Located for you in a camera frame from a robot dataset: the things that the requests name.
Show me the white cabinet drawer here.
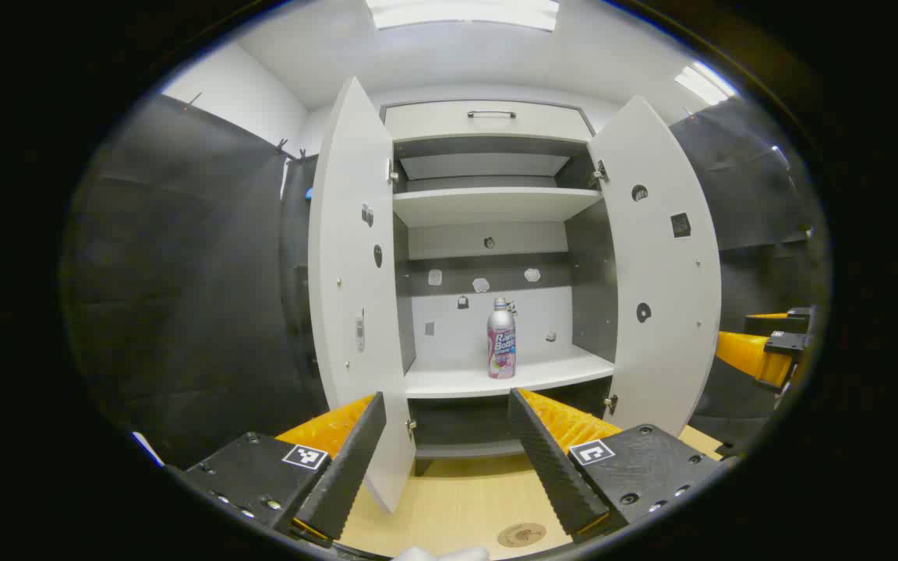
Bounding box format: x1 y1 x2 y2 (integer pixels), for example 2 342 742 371
384 101 595 143

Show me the silver bottle with pink label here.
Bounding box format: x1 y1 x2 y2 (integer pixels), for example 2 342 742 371
486 297 518 380

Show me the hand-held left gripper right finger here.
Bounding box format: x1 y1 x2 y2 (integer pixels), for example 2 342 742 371
507 387 726 540

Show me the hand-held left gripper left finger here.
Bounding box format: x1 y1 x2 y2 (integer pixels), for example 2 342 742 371
184 392 387 545

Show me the white cabinet door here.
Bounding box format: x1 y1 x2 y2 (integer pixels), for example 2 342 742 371
587 95 723 437
308 76 417 515

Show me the small ceiling light panel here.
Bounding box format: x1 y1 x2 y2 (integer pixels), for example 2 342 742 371
673 61 738 106

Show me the white and grey cabinet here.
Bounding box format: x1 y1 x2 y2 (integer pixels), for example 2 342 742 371
383 100 621 478

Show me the round cork coaster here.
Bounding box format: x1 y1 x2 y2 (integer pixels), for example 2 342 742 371
497 522 548 549

